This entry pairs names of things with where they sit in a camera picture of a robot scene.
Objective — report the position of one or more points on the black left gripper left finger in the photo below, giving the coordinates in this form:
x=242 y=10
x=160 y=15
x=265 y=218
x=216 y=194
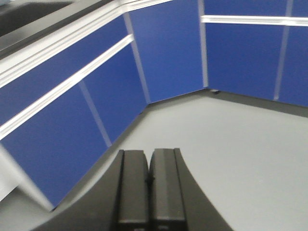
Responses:
x=117 y=202

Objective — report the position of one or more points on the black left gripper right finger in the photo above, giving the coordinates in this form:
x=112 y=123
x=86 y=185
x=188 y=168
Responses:
x=177 y=203

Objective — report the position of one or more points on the blue lab cabinet left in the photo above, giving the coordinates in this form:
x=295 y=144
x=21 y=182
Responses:
x=65 y=99

